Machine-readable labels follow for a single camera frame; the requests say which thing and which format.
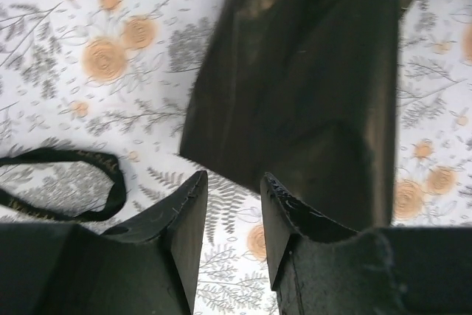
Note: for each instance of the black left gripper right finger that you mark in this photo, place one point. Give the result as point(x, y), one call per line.
point(317, 266)

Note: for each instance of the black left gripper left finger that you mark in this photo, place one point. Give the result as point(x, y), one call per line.
point(145, 265)

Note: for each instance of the black printed ribbon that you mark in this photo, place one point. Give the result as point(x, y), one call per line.
point(63, 185)

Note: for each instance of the black wrapping paper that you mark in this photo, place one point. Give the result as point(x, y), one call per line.
point(304, 90)

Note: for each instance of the floral tablecloth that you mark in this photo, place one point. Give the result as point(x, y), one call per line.
point(116, 77)

